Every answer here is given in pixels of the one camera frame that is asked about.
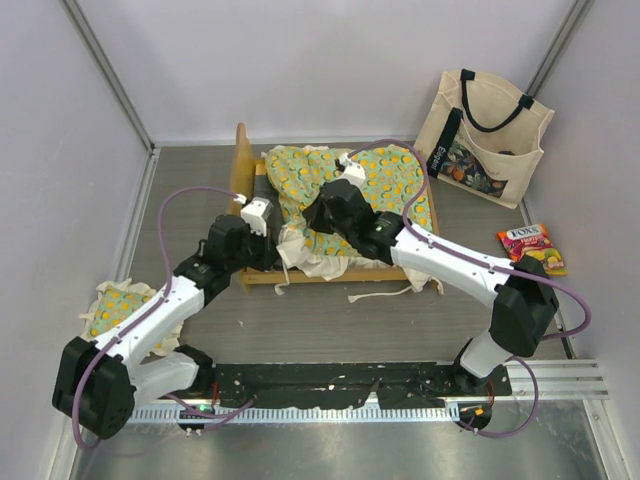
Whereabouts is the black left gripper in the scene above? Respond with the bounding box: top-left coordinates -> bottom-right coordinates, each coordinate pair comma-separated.
226,221 -> 282,273

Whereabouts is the lemon print pet mattress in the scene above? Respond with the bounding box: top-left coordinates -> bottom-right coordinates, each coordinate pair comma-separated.
263,145 -> 442,292

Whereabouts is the wooden pet bed frame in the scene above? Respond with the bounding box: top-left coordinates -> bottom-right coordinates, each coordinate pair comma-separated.
230,123 -> 444,295

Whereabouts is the small lemon print pillow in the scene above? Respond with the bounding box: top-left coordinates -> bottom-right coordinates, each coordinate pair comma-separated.
79,278 -> 157,341

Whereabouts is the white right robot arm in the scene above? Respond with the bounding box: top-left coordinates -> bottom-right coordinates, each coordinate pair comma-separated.
303,179 -> 559,395

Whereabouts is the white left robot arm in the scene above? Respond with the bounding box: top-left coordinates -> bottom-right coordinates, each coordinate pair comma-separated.
52,209 -> 277,440

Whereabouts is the beige canvas tote bag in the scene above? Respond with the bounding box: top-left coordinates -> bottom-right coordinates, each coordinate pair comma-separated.
414,69 -> 555,209

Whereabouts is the Fox's candy packet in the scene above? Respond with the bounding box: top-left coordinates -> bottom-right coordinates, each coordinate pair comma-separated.
496,223 -> 568,276

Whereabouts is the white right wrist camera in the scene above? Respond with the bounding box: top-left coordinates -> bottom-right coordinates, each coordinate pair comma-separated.
336,153 -> 367,187

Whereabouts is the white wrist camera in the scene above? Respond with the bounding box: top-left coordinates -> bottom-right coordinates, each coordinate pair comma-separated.
233,194 -> 273,237
336,153 -> 367,187

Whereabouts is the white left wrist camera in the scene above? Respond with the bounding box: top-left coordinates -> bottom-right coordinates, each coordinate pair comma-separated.
233,194 -> 273,237

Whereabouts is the aluminium rail with cable duct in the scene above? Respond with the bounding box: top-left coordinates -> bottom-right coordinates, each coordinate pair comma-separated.
126,360 -> 609,429

